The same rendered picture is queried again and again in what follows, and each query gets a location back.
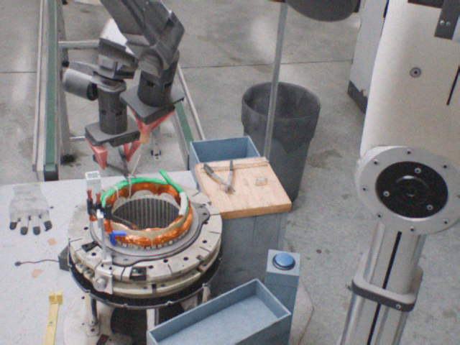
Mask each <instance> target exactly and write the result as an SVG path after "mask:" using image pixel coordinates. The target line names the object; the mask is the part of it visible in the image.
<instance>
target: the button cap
mask: <svg viewBox="0 0 460 345"><path fill-rule="evenodd" d="M275 264H276V265H277V266H279V267H283V268H287V267H291V266H292V265H293V257H292V256H291V255H289V254H287V253H279V254H277V255H276V256H275Z"/></svg>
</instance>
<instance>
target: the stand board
mask: <svg viewBox="0 0 460 345"><path fill-rule="evenodd" d="M264 160H267V159H266V158H265V157H257V158H250V159H243V160H233V164H237V163H245V162H257V161H264ZM207 164H208V165H209V166H210V167H212V166H219V165H229V161H223V162H211V163H207ZM203 166H204V164H197V165H195V174H196V177H197V179H198V182H199V184H200V186H201V189H202V191H203V194H204V195H205V196H207V197H208V198H209V199H210V200H211V201H212V204H211V205H209V206H216V207H217V209H218V211H219V213H220V215H221V220H225V219H235V218H241V217H247V216H257V215H262V214H269V213H279V212H284V211H291V205H292V203H291V201H290V199H289V198H288V195H287V194H286V192H285V191H284V189H283V187H282V186H281V184H280V181H279V180H278V179H277V177H276V175H275V173H274V172H273V170H272V168H271V167H270V164H269V163H268V165H267V166H260V167H248V168H242V169H234V170H233V174H232V177H231V182H232V187H233V188H234V190H235V192H234V191H233V190H232V189H231V190H227V192H228V193H226V191H225V190H220V184H221V182H220V181H218V180H217V179H215V177H213V176H212V177H211V176H210V175H209V174H208V173H207V172H204V173H201V167H203ZM215 173H216V174H217V175H218V176H220V177H221V178H223V179H224V180H225V181H227V176H226V175H228V176H229V170H223V171H216V172H215ZM260 178H268V181H267V185H261V186H255V181H256V179H260Z"/></svg>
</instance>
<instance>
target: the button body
mask: <svg viewBox="0 0 460 345"><path fill-rule="evenodd" d="M279 253H287V254H289V255H291V256H292V257H293V258H294V259H295V266H294V268H292V269H291V270H287V271H284V270H279V269H278V268H276V267H275V266H274V265H273V263H272V258H273V257H274V256H275V255H276V254H279ZM299 277H300V254H298V253H292V252H281V251H275V250H270V249H269V251H268V258H267V268H266V274H265V279H264V286H265V287H266V288H267V289H268V290H269V291H270V292H271V293H272V294H273V295H274V296H275V297H276V298H277V299H278V300H279V301H280V302H281V303H282V304H283V305H284V306H285V308H286V309H287V311H288V312H289V313H291V314H292V315H291V319H290V327H289V329H288V330H287V331H285V332H283V333H281V334H280V335H278V336H276V337H274V338H272V339H270V340H269V341H268V342H266V343H264V344H263V345H288V343H289V338H290V330H291V326H292V322H293V314H294V305H295V297H296V293H297V289H298V281H299Z"/></svg>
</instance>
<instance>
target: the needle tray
mask: <svg viewBox="0 0 460 345"><path fill-rule="evenodd" d="M291 315H292V314H291V313H289V312H288V310H287V309H286V308H285V306H284V305H283V304H282V303H281V302H280V301H279V300H278V299H277V298H276V297H275V296H274V295H273V294H272V293H271V292H270V291H269V290H268V289H267V288H266V287H265V286H264V285H263V284H262V283H261V282H260V281H259V280H258V279H257V278H256V279H254V280H252V281H250V282H247V283H245V284H243V285H241V286H239V287H237V288H234V289H233V290H230V291H228V292H227V293H224V294H222V295H220V296H218V297H216V298H214V299H212V300H209V301H207V302H205V303H203V304H201V305H198V306H196V307H194V308H192V309H190V310H189V311H188V312H185V313H183V314H181V315H179V316H177V317H175V318H172V319H170V320H169V321H166V322H164V323H161V324H160V325H158V326H155V327H154V328H152V329H151V330H148V331H147V345H263V344H264V343H266V342H268V341H269V340H270V339H272V338H274V337H276V336H278V335H280V334H281V333H283V332H285V331H287V330H288V329H289V327H290V319H291Z"/></svg>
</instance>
